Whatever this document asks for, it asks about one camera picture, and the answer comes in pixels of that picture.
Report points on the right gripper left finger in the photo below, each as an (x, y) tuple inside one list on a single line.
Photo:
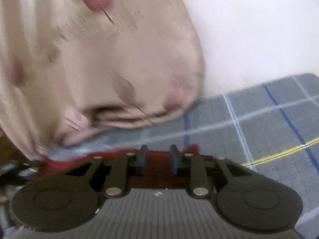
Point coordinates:
[(72, 197)]

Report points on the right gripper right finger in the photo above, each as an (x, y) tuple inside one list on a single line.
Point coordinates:
[(242, 197)]

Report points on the dark red knitted garment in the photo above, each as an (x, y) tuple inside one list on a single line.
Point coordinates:
[(153, 169)]

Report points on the grey plaid bed sheet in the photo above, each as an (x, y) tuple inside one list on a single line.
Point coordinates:
[(271, 127)]

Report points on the beige floral duvet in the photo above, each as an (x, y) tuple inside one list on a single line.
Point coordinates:
[(71, 69)]

